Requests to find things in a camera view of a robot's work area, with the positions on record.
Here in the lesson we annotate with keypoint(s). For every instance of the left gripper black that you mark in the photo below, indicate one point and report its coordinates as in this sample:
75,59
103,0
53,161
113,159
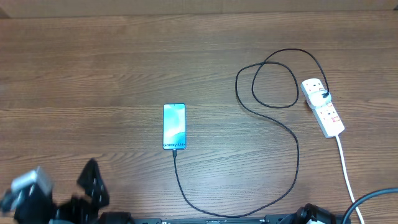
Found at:
96,185

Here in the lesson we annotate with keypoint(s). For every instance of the blue Galaxy S24+ smartphone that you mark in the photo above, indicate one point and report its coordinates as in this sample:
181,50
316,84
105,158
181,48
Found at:
174,127

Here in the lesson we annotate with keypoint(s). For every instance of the white power strip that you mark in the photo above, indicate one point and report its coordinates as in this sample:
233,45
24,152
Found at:
326,116

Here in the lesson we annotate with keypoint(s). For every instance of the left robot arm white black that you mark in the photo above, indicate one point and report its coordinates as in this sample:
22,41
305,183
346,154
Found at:
31,198

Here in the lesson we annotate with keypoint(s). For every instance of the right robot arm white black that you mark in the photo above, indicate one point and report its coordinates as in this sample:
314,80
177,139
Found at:
312,214

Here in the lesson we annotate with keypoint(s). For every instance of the white charger adapter plug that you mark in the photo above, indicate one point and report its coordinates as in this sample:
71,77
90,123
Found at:
317,99

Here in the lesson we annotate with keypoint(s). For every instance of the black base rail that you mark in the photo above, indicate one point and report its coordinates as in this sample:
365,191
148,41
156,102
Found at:
199,220

